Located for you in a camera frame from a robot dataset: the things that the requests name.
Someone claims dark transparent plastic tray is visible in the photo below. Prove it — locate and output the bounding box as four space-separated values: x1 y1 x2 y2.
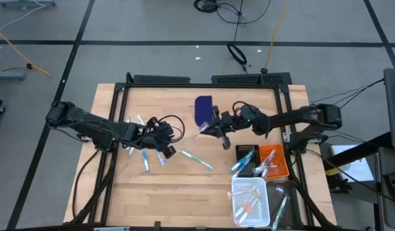
266 180 303 229

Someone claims purple toothbrush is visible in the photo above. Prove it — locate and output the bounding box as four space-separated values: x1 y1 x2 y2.
260 149 278 171
251 164 279 178

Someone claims purple flat mat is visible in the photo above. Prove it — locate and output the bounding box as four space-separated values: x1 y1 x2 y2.
194 95 214 128

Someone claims black desk beam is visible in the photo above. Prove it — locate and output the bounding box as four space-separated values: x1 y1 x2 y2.
324 131 394 167

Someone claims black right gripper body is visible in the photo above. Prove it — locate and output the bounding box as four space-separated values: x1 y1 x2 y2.
212 107 249 151

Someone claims black perforated plastic basket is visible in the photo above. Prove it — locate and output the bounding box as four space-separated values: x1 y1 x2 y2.
235 144 261 178

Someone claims grey desk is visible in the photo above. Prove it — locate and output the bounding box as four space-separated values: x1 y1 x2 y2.
375 146 395 231

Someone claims grey table foot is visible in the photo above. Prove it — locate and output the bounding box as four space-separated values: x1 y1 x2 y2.
0 71 26 81
0 0 57 8

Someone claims black coiled cable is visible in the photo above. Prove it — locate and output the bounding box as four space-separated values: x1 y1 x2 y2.
193 0 219 14

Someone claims yellow floor cable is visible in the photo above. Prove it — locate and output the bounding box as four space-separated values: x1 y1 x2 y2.
0 25 51 78

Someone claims white floor cable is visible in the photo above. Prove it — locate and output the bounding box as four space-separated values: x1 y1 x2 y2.
0 0 48 33

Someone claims black flat box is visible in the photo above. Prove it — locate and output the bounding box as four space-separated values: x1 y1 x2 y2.
132 74 191 85

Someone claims white perforated plastic basket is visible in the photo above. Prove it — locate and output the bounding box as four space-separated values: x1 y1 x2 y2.
231 176 271 228

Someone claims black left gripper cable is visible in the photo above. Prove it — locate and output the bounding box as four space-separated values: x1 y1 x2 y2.
157 114 186 142

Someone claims black cable clump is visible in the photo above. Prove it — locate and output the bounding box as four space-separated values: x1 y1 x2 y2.
325 175 354 194

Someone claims black perforated box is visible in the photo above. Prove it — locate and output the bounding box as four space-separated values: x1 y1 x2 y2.
211 72 293 87

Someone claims orange perforated plastic basket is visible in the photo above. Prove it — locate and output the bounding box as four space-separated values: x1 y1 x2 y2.
258 144 290 180

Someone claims black hanging cable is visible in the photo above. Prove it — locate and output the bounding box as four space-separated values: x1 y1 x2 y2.
226 0 249 74

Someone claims yellow hanging cable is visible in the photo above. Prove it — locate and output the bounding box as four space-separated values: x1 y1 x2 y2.
260 0 290 74

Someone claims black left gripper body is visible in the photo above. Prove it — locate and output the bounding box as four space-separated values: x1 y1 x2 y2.
138 116 178 160

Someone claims orange toothbrush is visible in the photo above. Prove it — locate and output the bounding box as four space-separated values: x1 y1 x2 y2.
198 121 212 135
232 196 261 218
227 187 261 198
238 200 261 225

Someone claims black floor cable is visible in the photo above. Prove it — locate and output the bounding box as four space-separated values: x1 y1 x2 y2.
215 0 272 26

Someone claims white box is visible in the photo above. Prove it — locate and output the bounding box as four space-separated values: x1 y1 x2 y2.
329 144 375 184

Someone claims black sleeved cable bundle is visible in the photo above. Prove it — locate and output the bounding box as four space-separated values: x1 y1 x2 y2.
289 153 338 229
70 150 119 225

